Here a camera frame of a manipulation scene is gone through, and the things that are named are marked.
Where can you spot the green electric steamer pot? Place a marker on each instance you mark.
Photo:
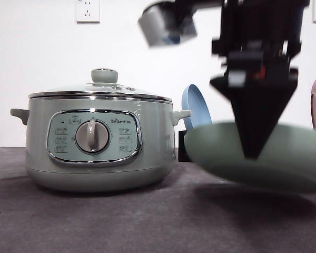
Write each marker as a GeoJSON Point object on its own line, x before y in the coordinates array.
{"type": "Point", "coordinates": [100, 143]}

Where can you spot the blue plate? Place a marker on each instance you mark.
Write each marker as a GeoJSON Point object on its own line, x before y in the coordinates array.
{"type": "Point", "coordinates": [194, 101]}

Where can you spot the glass lid with green knob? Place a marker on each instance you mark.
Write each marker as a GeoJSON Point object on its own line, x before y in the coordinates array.
{"type": "Point", "coordinates": [104, 85]}

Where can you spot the black dish rack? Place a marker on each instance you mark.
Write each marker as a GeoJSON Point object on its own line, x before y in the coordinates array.
{"type": "Point", "coordinates": [183, 156]}

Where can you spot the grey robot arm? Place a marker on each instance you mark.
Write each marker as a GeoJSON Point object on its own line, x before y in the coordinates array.
{"type": "Point", "coordinates": [172, 21]}

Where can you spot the green plate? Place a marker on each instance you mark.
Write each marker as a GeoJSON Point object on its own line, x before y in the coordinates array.
{"type": "Point", "coordinates": [286, 160]}

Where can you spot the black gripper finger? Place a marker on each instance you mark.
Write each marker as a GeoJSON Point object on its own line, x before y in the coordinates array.
{"type": "Point", "coordinates": [258, 105]}

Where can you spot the white wall socket left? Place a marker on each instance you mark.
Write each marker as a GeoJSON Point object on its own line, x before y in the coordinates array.
{"type": "Point", "coordinates": [88, 11]}

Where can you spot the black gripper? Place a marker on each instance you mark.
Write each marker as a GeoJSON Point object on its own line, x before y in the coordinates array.
{"type": "Point", "coordinates": [260, 37]}

